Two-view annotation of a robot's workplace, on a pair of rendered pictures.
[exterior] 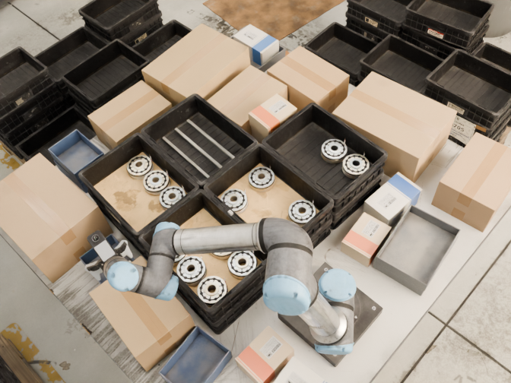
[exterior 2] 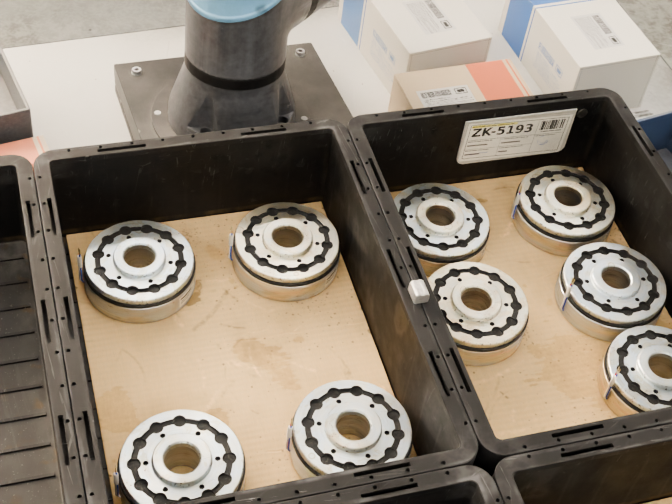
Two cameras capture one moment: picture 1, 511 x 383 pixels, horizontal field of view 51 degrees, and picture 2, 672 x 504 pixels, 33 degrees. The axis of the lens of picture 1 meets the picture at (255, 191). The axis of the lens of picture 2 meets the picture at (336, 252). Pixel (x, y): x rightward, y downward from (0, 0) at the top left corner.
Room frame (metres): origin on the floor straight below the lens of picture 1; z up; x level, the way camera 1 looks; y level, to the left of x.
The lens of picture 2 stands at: (1.67, 0.19, 1.68)
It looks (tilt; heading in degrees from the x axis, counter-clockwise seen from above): 48 degrees down; 195
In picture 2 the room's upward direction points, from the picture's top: 9 degrees clockwise
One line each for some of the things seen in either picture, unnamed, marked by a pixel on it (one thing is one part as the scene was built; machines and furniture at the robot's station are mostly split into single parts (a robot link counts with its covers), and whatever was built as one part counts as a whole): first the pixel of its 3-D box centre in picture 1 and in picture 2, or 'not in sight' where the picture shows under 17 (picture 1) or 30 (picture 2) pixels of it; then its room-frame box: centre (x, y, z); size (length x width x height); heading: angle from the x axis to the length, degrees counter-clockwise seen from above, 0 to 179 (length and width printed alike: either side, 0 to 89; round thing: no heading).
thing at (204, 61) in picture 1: (198, 74); not in sight; (1.89, 0.20, 0.80); 0.40 x 0.30 x 0.20; 134
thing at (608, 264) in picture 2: (190, 268); (615, 278); (0.86, 0.26, 0.86); 0.05 x 0.05 x 0.01
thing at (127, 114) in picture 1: (134, 121); not in sight; (1.67, 0.50, 0.78); 0.30 x 0.22 x 0.16; 128
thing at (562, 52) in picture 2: not in sight; (575, 41); (0.34, 0.13, 0.75); 0.20 x 0.12 x 0.09; 41
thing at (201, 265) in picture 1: (191, 268); (614, 282); (0.86, 0.26, 0.86); 0.10 x 0.10 x 0.01
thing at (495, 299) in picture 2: not in sight; (476, 300); (0.94, 0.14, 0.86); 0.05 x 0.05 x 0.01
